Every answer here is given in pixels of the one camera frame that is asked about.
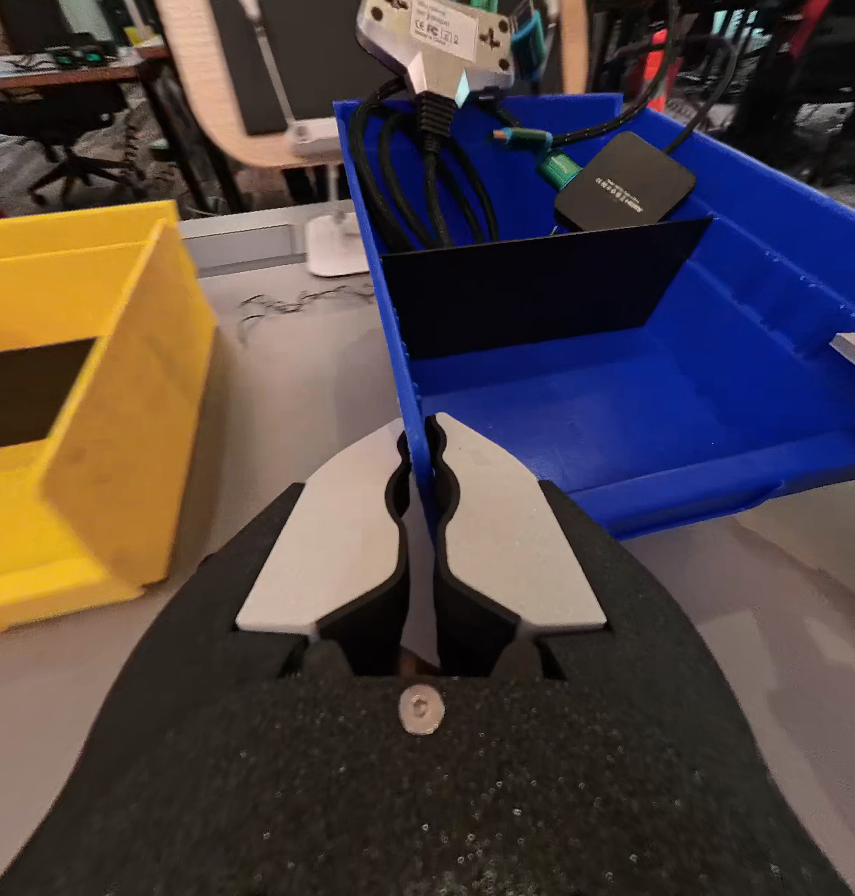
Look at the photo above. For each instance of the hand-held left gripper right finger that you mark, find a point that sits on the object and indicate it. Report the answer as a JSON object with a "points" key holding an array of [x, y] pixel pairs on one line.
{"points": [[533, 560]]}

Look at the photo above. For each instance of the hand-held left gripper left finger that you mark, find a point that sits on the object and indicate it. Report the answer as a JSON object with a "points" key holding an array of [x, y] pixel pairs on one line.
{"points": [[316, 560]]}

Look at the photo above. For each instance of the blue plastic bin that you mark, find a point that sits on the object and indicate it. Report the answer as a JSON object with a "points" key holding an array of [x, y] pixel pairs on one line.
{"points": [[652, 420]]}

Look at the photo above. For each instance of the yellow plastic bin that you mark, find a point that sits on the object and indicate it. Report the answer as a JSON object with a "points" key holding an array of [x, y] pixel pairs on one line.
{"points": [[106, 462]]}

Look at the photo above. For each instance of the black bin divider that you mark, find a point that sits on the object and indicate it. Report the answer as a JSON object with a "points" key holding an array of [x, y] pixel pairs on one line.
{"points": [[29, 392], [540, 287]]}

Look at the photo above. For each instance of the white panel stand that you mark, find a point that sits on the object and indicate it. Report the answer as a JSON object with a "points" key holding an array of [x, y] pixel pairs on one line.
{"points": [[337, 238]]}

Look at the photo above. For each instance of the wooden-framed black panel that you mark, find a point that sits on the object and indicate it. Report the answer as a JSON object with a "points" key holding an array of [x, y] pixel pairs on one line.
{"points": [[302, 63]]}

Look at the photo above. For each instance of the black office chair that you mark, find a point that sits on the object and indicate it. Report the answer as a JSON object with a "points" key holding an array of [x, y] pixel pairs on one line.
{"points": [[64, 126]]}

